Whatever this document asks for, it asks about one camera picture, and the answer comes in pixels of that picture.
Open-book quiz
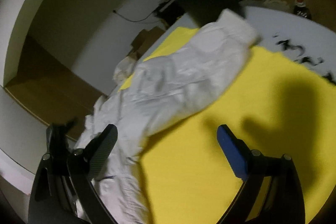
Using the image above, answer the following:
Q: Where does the black wall cable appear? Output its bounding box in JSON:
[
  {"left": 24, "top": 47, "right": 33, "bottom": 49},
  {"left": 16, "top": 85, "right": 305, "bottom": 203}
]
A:
[{"left": 112, "top": 4, "right": 164, "bottom": 24}]

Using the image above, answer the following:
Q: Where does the open cardboard box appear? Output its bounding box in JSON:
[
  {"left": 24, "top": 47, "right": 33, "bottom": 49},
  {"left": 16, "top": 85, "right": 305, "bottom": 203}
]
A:
[{"left": 128, "top": 26, "right": 165, "bottom": 60}]

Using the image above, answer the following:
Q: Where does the dark bottle with red cap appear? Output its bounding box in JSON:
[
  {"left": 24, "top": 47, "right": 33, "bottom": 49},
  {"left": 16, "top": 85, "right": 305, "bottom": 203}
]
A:
[{"left": 293, "top": 0, "right": 312, "bottom": 20}]

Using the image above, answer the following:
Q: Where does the yellow cloth mat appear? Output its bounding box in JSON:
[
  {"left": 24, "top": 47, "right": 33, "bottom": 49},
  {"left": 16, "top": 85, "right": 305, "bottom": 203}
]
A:
[{"left": 116, "top": 26, "right": 336, "bottom": 224}]

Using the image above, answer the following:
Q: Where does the white puffy jacket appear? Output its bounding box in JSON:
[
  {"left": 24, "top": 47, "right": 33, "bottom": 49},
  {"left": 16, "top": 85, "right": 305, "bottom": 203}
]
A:
[{"left": 76, "top": 9, "right": 259, "bottom": 223}]

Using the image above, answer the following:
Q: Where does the white tissue box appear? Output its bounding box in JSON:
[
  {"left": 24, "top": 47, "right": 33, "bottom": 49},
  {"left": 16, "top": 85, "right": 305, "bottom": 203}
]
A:
[{"left": 113, "top": 56, "right": 137, "bottom": 85}]

